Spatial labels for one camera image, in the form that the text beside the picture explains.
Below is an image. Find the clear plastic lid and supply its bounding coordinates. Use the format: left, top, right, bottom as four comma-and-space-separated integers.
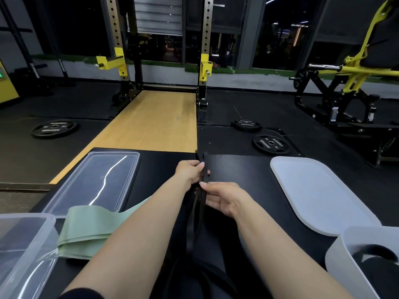
42, 151, 141, 216

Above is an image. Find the person's left forearm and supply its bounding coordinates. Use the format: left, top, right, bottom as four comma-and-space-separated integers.
62, 177, 191, 299

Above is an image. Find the wide black resistance band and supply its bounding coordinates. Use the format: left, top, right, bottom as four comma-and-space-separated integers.
352, 244, 399, 299

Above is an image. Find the person's right forearm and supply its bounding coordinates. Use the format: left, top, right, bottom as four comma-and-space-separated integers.
234, 199, 355, 299

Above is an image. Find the wooden lifting platform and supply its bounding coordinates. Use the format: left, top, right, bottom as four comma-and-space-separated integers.
49, 91, 198, 185

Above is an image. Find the black plyo platform red side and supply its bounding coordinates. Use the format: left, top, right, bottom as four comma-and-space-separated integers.
30, 147, 399, 299

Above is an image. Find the yellow black exercise machine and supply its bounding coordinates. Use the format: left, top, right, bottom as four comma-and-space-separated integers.
289, 0, 399, 169

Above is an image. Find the dark navy shirt sleeve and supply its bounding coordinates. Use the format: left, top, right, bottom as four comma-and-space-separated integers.
59, 288, 105, 299

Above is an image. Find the grey window blind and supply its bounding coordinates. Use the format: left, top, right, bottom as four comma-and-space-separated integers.
133, 0, 184, 37

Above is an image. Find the person's left hand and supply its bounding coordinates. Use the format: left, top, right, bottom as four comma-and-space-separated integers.
174, 159, 211, 193

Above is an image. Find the yellow black squat rack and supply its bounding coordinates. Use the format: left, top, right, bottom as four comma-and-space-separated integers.
95, 0, 216, 123

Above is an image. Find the person's right hand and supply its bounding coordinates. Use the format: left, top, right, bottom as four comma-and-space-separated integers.
199, 181, 251, 219

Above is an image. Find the light green resistance band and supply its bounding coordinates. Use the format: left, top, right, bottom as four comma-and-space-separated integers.
57, 196, 151, 246
57, 235, 108, 261

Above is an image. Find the black weight plate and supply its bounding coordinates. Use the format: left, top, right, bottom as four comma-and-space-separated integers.
252, 133, 291, 157
231, 120, 263, 133
31, 119, 79, 140

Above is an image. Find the clear plastic container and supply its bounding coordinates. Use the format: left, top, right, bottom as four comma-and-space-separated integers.
0, 213, 60, 299

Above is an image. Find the white plastic lid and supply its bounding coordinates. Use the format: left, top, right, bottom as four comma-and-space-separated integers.
270, 156, 382, 237

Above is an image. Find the black upright bar holder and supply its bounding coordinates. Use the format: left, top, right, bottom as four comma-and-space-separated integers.
57, 59, 77, 88

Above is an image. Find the white plastic bin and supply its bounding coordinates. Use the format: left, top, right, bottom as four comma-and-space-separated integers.
325, 226, 399, 299

